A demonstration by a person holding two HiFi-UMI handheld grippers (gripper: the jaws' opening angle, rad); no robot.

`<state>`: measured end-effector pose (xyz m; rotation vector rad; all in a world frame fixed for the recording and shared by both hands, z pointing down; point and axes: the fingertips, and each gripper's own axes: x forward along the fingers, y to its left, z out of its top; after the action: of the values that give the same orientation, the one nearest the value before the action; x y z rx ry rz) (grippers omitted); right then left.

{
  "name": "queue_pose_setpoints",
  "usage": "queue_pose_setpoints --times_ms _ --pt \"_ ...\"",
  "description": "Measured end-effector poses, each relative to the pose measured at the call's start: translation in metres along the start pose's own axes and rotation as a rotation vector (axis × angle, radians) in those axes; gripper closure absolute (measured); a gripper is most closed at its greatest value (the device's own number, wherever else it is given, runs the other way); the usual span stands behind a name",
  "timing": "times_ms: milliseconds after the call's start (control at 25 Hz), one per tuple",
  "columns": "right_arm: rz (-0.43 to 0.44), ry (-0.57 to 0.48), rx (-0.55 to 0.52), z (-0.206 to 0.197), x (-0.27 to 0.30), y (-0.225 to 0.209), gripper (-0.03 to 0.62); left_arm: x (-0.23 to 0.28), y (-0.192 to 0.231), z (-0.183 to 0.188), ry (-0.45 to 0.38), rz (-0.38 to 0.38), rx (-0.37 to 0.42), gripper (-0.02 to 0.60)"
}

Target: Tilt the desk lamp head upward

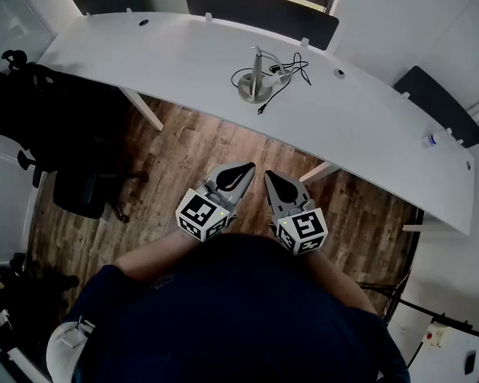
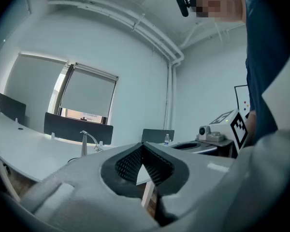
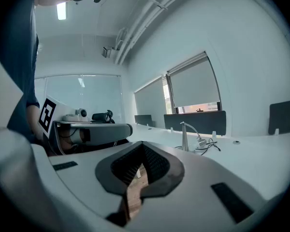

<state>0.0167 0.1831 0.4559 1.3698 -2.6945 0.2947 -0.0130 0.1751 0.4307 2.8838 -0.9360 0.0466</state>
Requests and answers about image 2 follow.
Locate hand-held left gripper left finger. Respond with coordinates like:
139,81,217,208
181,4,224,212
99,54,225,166
18,143,160,228

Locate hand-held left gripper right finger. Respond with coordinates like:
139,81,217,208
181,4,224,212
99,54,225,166
142,141,235,218

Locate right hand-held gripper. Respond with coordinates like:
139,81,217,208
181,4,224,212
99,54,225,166
170,108,250,158

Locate person's right forearm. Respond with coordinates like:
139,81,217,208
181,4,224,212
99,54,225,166
246,111,257,146

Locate long black desk partition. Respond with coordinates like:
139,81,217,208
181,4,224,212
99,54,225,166
43,112,114,145

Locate whiteboard with magnets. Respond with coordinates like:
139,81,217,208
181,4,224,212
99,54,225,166
233,84,251,117

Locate narrow grey roller blind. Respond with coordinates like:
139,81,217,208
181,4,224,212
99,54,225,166
59,62,119,118

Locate window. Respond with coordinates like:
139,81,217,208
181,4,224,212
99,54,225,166
50,64,110,125

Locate person's beige trousers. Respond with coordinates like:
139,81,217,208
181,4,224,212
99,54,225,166
253,46,290,232

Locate wide grey roller blind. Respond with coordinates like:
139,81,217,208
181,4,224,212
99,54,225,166
3,52,70,117

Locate person's navy shirt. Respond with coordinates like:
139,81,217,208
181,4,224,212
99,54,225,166
241,0,290,140

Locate white pipe run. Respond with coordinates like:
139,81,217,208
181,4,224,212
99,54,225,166
46,0,185,131

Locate person's head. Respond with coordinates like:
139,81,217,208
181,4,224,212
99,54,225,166
189,0,247,24

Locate black head-worn camera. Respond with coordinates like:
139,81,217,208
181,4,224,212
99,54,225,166
175,0,192,18

